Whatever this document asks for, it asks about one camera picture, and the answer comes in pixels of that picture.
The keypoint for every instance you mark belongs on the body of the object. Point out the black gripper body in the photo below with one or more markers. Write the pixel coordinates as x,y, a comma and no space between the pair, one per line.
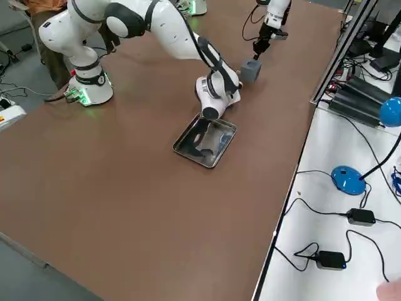
265,35

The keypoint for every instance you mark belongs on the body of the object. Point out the grey cube part base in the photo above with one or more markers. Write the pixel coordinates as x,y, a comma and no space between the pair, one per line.
251,72

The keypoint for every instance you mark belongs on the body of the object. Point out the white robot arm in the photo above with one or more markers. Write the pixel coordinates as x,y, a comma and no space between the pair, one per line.
172,34
277,14

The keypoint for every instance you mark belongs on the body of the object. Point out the black router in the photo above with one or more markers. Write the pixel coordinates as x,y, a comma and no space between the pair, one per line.
360,47

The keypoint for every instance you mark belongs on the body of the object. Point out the metal tray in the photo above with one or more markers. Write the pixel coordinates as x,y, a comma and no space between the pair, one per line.
216,147

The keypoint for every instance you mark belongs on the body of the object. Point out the black ribbed power supply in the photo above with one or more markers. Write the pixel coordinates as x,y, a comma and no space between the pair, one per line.
354,109
369,91

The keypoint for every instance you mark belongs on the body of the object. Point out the black monitor with stand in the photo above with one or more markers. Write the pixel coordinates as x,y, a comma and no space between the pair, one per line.
383,64

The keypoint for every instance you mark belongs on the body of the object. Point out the blue desk lamp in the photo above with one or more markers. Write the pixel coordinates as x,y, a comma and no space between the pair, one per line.
347,182

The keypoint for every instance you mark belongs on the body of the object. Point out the black power adapter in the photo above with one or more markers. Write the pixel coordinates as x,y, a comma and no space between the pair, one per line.
330,260
361,216

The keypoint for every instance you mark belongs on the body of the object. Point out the person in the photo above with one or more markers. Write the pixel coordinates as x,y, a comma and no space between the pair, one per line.
53,69

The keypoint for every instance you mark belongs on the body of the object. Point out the white control box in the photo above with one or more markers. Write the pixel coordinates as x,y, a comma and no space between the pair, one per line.
11,117

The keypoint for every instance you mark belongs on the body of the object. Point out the white power strip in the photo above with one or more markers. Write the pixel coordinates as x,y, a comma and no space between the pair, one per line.
4,103

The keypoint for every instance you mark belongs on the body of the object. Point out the pink rounded object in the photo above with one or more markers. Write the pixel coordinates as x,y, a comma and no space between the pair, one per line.
390,291

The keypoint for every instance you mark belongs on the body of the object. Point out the aluminium frame post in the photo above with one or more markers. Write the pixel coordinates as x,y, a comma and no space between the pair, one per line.
341,53

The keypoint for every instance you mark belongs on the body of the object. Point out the white chair frame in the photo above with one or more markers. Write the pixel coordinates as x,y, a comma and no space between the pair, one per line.
31,23

